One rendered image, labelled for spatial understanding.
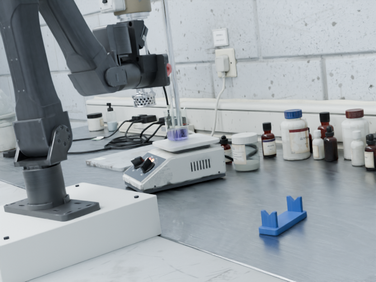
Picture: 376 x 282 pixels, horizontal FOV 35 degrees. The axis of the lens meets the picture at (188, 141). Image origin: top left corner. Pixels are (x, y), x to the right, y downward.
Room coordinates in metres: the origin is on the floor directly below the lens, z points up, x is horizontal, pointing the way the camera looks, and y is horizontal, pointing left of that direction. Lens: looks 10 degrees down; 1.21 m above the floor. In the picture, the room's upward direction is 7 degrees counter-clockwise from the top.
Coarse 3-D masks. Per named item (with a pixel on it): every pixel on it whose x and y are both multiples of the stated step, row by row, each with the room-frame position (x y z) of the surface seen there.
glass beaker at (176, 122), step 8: (168, 112) 1.28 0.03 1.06; (176, 112) 1.27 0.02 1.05; (184, 112) 1.28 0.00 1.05; (168, 120) 1.28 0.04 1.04; (176, 120) 1.27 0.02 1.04; (184, 120) 1.28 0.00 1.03; (168, 128) 1.28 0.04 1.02; (176, 128) 1.27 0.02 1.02; (184, 128) 1.28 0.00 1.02; (168, 136) 1.28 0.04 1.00; (176, 136) 1.27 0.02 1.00; (184, 136) 1.28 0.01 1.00
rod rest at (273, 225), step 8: (288, 200) 0.94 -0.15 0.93; (296, 200) 0.93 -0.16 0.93; (288, 208) 0.94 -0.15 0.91; (296, 208) 0.93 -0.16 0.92; (264, 216) 0.87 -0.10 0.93; (272, 216) 0.86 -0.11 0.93; (280, 216) 0.92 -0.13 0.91; (288, 216) 0.91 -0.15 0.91; (296, 216) 0.91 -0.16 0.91; (304, 216) 0.92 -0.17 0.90; (264, 224) 0.87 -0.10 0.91; (272, 224) 0.86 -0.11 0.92; (280, 224) 0.88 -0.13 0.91; (288, 224) 0.88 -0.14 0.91; (264, 232) 0.87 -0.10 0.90; (272, 232) 0.86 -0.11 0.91; (280, 232) 0.86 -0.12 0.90
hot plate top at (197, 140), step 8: (192, 136) 1.34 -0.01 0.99; (200, 136) 1.32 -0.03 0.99; (208, 136) 1.31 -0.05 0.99; (160, 144) 1.28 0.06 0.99; (168, 144) 1.26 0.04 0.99; (176, 144) 1.25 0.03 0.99; (184, 144) 1.24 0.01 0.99; (192, 144) 1.24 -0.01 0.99; (200, 144) 1.25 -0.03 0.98; (208, 144) 1.25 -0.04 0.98
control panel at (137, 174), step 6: (144, 156) 1.31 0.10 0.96; (150, 156) 1.29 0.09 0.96; (156, 156) 1.27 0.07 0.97; (156, 162) 1.23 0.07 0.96; (162, 162) 1.21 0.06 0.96; (132, 168) 1.29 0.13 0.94; (138, 168) 1.27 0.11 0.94; (126, 174) 1.28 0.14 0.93; (132, 174) 1.26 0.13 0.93; (138, 174) 1.24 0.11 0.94; (144, 174) 1.22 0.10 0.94; (138, 180) 1.21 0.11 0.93
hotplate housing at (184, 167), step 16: (176, 160) 1.22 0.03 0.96; (192, 160) 1.23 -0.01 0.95; (208, 160) 1.25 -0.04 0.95; (224, 160) 1.27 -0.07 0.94; (128, 176) 1.27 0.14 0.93; (160, 176) 1.20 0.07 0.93; (176, 176) 1.22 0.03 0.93; (192, 176) 1.23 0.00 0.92; (208, 176) 1.25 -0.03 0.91; (144, 192) 1.19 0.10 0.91
